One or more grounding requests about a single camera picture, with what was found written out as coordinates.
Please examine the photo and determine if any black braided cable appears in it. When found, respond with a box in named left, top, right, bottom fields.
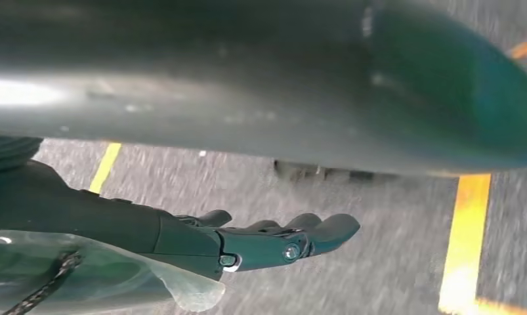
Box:
left=2, top=251, right=83, bottom=315

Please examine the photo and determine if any clear plastic cover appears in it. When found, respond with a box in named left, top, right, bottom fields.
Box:
left=0, top=230, right=226, bottom=314

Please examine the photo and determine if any yellow floor tape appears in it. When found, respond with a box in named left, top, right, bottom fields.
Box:
left=88, top=142, right=123, bottom=195
left=436, top=173, right=527, bottom=315

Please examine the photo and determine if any ribbed grey right arm sleeve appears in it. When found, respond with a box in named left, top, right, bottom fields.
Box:
left=0, top=135, right=43, bottom=174

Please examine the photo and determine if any grey robot body shell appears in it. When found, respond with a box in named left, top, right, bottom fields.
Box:
left=0, top=0, right=527, bottom=177

